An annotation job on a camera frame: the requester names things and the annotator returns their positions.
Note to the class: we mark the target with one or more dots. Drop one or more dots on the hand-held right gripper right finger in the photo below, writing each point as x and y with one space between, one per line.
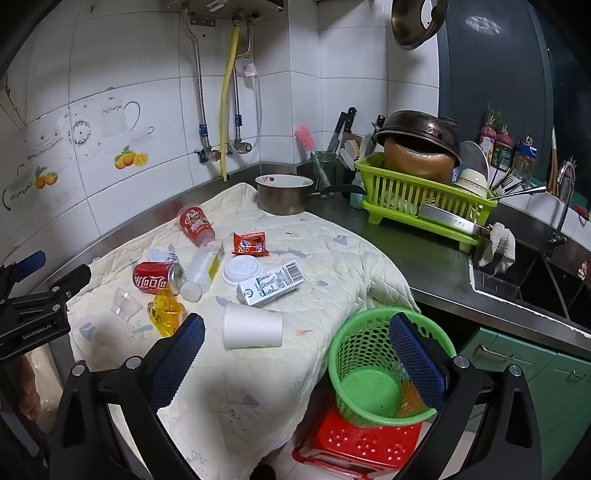
415 360

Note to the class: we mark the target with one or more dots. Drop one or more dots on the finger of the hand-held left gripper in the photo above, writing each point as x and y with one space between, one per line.
71 281
30 266

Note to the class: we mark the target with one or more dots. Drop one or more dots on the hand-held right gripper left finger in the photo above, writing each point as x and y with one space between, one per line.
178 357

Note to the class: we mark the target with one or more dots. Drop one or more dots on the green plastic basket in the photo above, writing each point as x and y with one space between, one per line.
369 392

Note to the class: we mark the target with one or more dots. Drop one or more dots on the white wrapper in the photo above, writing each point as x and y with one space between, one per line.
157 254

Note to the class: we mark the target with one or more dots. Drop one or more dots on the clear plastic bottle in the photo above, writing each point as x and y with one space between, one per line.
201 270

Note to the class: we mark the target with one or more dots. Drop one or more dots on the person's left hand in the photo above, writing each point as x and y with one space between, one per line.
28 392

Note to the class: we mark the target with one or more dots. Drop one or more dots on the yellow plastic wrapper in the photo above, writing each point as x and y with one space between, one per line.
166 314

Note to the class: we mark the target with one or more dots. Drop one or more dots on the small clear plastic cup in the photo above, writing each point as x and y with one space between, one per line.
125 307

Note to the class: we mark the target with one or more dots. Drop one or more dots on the white paper cup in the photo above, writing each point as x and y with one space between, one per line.
251 325

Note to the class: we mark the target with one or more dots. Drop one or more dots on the red soda can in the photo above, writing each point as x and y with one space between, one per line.
152 277

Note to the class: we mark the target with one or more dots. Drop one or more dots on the red plastic stool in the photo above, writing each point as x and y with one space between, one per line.
360 443

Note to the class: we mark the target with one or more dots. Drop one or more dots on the white plastic lid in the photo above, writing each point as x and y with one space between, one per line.
240 270

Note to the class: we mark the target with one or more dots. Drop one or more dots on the white quilted cloth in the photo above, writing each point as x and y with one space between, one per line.
286 369

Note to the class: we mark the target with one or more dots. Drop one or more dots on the white milk carton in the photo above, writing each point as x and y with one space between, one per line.
268 288

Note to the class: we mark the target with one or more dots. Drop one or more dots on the green cabinet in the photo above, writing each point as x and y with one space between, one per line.
531 369

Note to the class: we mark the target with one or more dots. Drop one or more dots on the steel sink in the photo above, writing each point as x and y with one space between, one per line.
521 286

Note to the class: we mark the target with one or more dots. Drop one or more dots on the orange snack packet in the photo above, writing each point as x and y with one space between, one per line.
249 243

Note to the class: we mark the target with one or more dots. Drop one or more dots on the red printed plastic cup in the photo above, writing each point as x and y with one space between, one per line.
194 224

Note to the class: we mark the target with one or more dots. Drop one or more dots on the rectangular metal tray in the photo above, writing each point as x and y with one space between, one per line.
448 220

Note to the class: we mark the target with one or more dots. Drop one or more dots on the white dish rag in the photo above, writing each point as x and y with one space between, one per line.
501 244

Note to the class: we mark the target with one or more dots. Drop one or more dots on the teal plastic bottle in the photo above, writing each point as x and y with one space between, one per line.
356 196

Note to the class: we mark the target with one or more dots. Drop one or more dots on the green plastic dish rack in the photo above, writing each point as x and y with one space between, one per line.
397 184

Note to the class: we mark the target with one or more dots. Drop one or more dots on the white ceramic bowl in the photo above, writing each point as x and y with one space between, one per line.
471 182

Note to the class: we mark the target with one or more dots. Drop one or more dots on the metal pipe valve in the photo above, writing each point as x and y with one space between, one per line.
207 154

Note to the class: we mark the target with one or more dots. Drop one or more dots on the brown metal pot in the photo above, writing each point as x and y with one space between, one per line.
415 164

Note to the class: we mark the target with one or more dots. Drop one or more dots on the bundle of metal cutlery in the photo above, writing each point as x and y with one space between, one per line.
512 187

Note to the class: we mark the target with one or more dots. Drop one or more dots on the white plate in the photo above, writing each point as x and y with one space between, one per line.
475 154

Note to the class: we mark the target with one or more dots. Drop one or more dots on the white rice paddle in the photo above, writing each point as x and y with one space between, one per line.
351 150

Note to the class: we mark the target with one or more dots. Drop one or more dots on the metal faucet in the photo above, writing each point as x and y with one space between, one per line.
564 194

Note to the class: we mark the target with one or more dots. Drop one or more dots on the dark condiment jar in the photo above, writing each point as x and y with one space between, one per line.
503 152

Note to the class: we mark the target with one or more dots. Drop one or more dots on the dark metal wok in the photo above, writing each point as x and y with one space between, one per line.
415 129

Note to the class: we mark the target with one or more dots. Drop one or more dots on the blue-lidded condiment jar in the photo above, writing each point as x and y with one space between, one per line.
526 157

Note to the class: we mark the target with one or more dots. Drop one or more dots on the red-topped condiment jar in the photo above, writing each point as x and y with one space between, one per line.
488 134

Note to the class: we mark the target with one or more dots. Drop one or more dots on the metal water heater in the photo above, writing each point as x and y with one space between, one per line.
221 4

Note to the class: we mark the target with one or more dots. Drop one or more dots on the hanging metal pan lid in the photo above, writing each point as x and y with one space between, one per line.
415 23

